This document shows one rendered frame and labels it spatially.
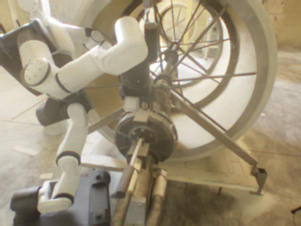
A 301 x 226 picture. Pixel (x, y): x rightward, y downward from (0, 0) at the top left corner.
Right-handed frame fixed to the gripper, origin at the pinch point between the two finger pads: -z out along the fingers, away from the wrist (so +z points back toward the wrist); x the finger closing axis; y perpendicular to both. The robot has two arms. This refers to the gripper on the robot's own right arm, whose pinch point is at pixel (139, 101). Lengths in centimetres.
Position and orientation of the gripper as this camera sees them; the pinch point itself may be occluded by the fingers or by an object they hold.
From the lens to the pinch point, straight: 67.0
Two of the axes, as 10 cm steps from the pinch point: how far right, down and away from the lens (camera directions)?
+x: 9.9, 1.0, -1.3
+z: -0.4, -6.1, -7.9
